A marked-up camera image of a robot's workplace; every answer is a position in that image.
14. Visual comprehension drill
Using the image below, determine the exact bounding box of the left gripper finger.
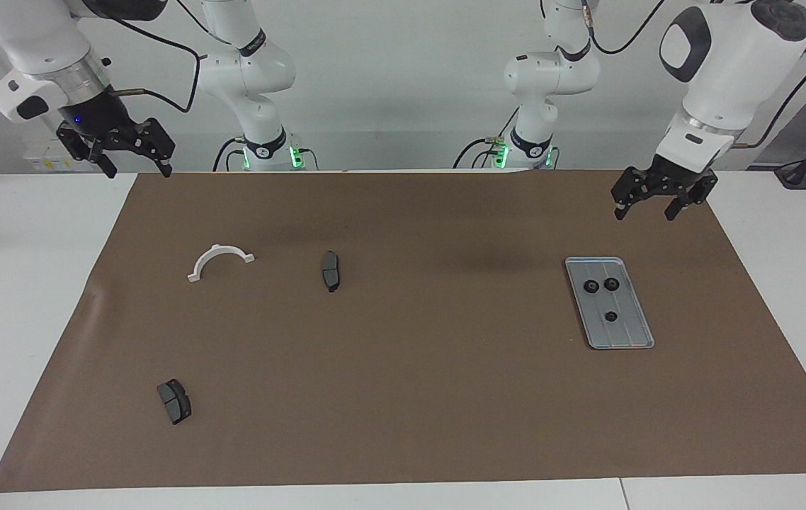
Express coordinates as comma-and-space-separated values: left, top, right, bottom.
611, 167, 652, 222
664, 177, 720, 222

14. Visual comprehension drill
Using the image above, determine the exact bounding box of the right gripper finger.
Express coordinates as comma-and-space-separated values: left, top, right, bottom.
134, 117, 177, 178
56, 124, 119, 179

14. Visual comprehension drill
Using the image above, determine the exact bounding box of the silver metal tray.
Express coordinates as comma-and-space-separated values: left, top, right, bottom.
564, 256, 656, 351

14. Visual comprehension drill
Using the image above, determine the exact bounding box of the wide dark grey brake pad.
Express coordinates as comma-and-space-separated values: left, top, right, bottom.
157, 379, 193, 426

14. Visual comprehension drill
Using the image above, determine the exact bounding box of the brown paper table mat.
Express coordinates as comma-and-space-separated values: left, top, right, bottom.
0, 169, 806, 494

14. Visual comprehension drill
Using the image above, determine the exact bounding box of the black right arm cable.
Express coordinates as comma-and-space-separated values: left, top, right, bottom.
102, 0, 209, 114

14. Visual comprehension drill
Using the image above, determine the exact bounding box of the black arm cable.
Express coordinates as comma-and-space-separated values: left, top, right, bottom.
582, 0, 806, 149
102, 0, 209, 114

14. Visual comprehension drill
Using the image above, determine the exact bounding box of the white wall socket box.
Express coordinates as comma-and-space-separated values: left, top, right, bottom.
23, 137, 103, 173

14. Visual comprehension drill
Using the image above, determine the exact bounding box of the black right base cable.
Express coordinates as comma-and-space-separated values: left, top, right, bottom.
212, 136, 246, 172

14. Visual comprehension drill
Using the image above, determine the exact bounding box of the black base cable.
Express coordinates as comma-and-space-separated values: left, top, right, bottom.
453, 135, 513, 171
212, 136, 246, 172

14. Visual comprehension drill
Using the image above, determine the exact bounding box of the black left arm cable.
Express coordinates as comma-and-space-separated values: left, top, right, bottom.
582, 0, 806, 149

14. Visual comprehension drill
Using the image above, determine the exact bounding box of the white semicircular plastic bracket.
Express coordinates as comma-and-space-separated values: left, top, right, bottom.
187, 244, 256, 283

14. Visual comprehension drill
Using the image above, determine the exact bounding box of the black left base cable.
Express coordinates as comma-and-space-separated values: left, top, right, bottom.
453, 135, 513, 171

